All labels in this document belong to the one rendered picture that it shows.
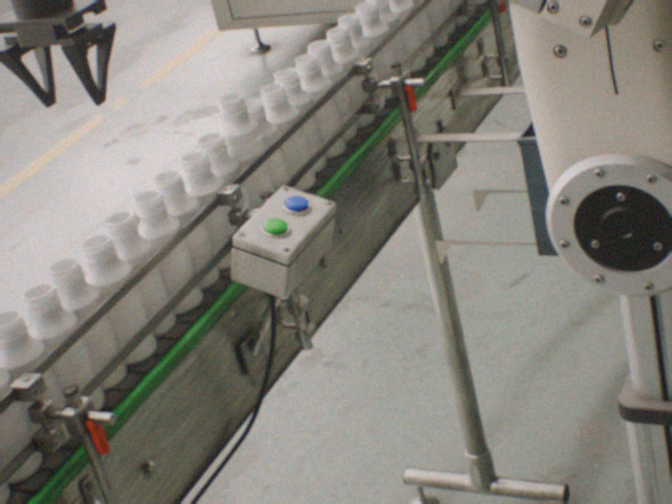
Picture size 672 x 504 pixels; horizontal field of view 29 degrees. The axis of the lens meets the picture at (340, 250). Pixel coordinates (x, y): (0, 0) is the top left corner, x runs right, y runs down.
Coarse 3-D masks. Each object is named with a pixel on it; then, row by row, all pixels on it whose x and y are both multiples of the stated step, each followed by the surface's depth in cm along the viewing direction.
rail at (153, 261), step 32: (288, 128) 189; (256, 160) 181; (192, 224) 167; (160, 256) 161; (224, 256) 174; (128, 288) 155; (192, 288) 167; (96, 320) 150; (160, 320) 161; (64, 352) 145; (128, 352) 156; (96, 384) 150; (32, 448) 141; (0, 480) 136
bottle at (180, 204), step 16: (160, 176) 170; (176, 176) 169; (176, 192) 168; (176, 208) 168; (192, 208) 169; (192, 240) 170; (208, 240) 173; (192, 256) 171; (208, 256) 172; (208, 288) 174
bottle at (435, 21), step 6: (438, 0) 237; (426, 6) 236; (432, 6) 236; (438, 6) 237; (432, 12) 236; (438, 12) 237; (432, 18) 237; (438, 18) 237; (432, 24) 237; (438, 24) 238; (432, 30) 238; (444, 36) 240; (438, 42) 239; (444, 42) 240; (438, 48) 240
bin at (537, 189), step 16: (464, 96) 237; (528, 128) 211; (528, 144) 208; (528, 160) 210; (528, 176) 211; (544, 176) 210; (480, 192) 247; (496, 192) 245; (512, 192) 244; (528, 192) 213; (544, 192) 211; (544, 208) 213; (544, 224) 214; (448, 240) 231; (464, 240) 230; (544, 240) 216
